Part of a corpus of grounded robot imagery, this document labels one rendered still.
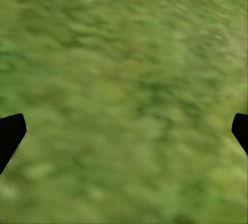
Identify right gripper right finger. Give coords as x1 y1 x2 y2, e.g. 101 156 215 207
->
231 113 248 155

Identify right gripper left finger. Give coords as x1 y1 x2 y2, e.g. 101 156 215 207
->
0 113 27 175

